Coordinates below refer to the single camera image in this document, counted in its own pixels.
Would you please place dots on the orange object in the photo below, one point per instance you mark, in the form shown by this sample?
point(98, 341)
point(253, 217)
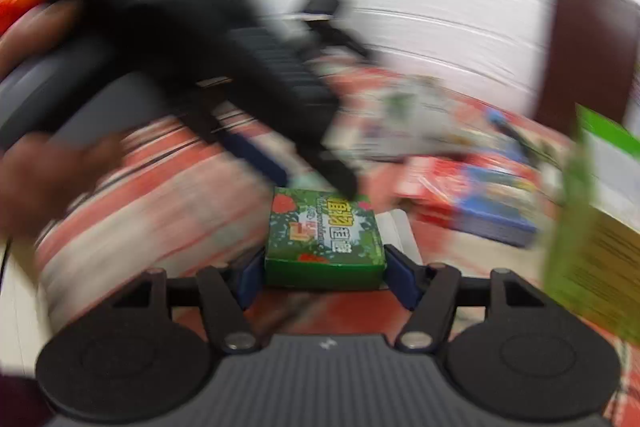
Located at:
point(20, 2)

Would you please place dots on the large green cardboard box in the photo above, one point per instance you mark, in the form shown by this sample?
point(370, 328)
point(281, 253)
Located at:
point(595, 232)

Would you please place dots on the brown board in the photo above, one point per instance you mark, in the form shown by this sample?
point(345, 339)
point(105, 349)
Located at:
point(585, 57)

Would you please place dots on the white flat object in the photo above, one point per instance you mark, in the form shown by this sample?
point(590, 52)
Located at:
point(402, 232)

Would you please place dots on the person's left hand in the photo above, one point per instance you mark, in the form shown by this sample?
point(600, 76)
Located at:
point(50, 179)

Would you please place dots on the dark blue object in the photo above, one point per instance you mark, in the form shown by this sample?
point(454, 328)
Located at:
point(507, 129)

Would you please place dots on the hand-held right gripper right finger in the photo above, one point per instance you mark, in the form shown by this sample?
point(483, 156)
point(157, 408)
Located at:
point(401, 278)

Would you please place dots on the red and blue packet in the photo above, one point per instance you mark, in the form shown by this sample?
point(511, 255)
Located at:
point(470, 197)

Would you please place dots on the small green printed box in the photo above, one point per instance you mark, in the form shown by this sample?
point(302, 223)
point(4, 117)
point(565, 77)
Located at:
point(322, 237)

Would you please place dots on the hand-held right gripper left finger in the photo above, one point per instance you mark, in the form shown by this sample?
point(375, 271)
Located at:
point(247, 278)

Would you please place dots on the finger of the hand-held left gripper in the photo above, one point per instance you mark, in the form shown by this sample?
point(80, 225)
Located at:
point(250, 157)
point(325, 152)

